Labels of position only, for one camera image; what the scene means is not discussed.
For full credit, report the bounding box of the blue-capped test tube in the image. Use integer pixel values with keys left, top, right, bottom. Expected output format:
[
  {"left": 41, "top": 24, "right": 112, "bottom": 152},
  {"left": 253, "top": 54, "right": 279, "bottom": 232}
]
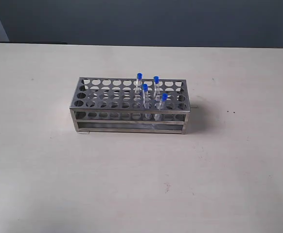
[
  {"left": 154, "top": 76, "right": 160, "bottom": 101},
  {"left": 134, "top": 73, "right": 142, "bottom": 101},
  {"left": 142, "top": 83, "right": 150, "bottom": 110},
  {"left": 154, "top": 93, "right": 168, "bottom": 121}
]

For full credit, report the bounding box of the stainless steel test tube rack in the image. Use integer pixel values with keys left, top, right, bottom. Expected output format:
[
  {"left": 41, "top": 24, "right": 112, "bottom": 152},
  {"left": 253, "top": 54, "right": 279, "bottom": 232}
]
[{"left": 70, "top": 77, "right": 191, "bottom": 134}]

